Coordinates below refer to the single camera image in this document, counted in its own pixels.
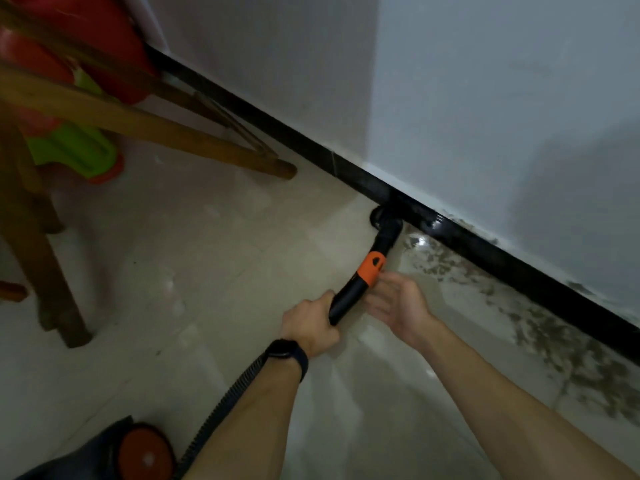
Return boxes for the black smartwatch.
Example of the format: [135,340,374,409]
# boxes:
[263,338,311,383]

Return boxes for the wooden folding table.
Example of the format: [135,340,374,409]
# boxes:
[0,0,299,349]

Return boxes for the person's left forearm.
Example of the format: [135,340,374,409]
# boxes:
[182,355,307,480]

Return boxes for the black baseboard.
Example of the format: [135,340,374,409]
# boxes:
[143,43,640,369]

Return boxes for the green plastic stool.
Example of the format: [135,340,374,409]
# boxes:
[25,67,119,179]

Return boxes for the person's left hand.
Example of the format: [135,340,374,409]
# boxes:
[279,289,342,360]

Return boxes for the pink plastic stool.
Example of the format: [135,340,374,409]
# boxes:
[0,27,126,186]

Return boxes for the grey vacuum cleaner orange knobs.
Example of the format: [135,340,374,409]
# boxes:
[15,416,179,480]

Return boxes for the person's right hand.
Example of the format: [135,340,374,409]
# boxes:
[363,271,441,351]

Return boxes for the black vacuum hose with nozzle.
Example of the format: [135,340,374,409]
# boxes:
[175,204,405,480]

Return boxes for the person's right forearm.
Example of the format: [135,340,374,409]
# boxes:
[415,319,640,480]

